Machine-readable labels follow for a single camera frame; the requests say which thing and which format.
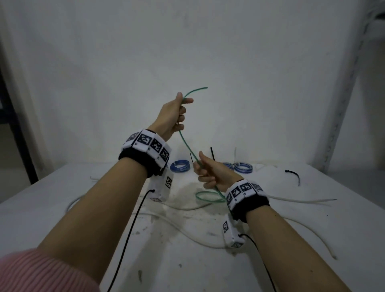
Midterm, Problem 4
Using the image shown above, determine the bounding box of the person's left hand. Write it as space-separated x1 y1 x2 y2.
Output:
147 91 195 142

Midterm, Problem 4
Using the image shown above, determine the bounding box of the person's right hand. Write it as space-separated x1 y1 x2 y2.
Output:
193 151 244 193

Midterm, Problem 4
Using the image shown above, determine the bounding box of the green tube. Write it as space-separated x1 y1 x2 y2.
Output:
179 87 227 204

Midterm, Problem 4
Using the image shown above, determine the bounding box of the white tube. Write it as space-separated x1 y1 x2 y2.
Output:
66 194 88 212
65 176 338 260

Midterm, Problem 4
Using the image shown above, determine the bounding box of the long black cable tie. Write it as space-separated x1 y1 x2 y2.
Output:
285 169 301 187

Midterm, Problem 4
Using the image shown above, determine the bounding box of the person's left forearm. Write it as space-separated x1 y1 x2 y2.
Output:
36 158 150 283

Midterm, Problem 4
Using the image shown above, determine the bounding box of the person's right forearm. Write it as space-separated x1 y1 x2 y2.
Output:
246 206 353 292

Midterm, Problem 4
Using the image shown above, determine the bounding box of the right black marker wristband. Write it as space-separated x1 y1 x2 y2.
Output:
225 179 271 224

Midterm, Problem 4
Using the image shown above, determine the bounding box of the black marker wristband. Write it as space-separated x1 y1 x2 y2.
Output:
118 128 172 178
225 179 271 224

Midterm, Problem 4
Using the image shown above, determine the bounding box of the left black marker wristband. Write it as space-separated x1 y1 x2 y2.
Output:
118 128 172 178

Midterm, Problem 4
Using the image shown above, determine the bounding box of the grey shelf board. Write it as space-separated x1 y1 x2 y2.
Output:
328 168 385 201
370 16 385 41

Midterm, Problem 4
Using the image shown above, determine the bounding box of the white perforated shelf upright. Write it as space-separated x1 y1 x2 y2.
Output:
312 0 385 172

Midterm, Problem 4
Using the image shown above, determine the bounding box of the pink sleeve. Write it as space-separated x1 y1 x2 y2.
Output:
0 248 101 292

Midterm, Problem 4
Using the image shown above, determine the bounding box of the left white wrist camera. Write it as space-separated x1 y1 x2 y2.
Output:
149 168 175 203

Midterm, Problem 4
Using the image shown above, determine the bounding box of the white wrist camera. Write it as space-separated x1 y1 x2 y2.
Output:
222 214 246 249
149 168 175 203

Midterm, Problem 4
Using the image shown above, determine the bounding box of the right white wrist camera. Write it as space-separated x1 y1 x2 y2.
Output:
222 214 246 249

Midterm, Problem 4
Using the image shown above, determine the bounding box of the right black camera cord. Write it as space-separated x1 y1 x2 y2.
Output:
239 234 277 292

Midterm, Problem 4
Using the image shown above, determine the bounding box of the black camera cord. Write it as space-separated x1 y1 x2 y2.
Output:
107 189 156 292
239 234 277 292

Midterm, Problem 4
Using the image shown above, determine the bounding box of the left black camera cord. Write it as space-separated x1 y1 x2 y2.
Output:
107 189 156 292

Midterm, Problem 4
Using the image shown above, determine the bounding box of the black metal frame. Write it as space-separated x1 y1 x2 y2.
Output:
0 69 39 186

